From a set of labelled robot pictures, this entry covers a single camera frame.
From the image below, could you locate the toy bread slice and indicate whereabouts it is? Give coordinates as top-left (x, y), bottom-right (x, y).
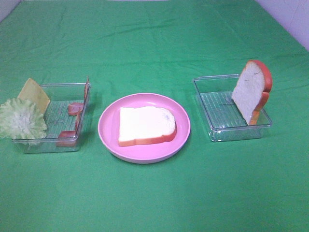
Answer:
top-left (232, 60), bottom-right (273, 125)
top-left (118, 106), bottom-right (177, 146)

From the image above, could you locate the toy bacon strip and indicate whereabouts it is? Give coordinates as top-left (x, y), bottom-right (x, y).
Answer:
top-left (56, 113), bottom-right (81, 147)
top-left (68, 77), bottom-right (89, 116)

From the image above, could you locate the yellow toy cheese slice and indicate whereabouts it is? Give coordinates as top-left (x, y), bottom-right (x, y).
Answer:
top-left (18, 78), bottom-right (50, 115)

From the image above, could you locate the green toy lettuce leaf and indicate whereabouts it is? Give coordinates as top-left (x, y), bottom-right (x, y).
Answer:
top-left (0, 98), bottom-right (47, 140)

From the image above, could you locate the pink round plate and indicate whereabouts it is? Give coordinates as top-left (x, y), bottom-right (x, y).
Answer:
top-left (98, 93), bottom-right (191, 164)

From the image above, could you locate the clear right plastic tray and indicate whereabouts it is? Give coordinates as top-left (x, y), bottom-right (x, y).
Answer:
top-left (193, 74), bottom-right (272, 142)

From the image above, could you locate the clear plastic tray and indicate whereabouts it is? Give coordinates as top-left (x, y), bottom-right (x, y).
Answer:
top-left (12, 83), bottom-right (91, 154)
top-left (193, 74), bottom-right (272, 142)

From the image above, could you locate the green tablecloth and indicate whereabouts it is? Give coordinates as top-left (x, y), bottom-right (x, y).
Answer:
top-left (0, 0), bottom-right (309, 232)

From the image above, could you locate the clear left plastic tray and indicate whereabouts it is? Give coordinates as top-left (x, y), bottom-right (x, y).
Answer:
top-left (12, 83), bottom-right (91, 154)

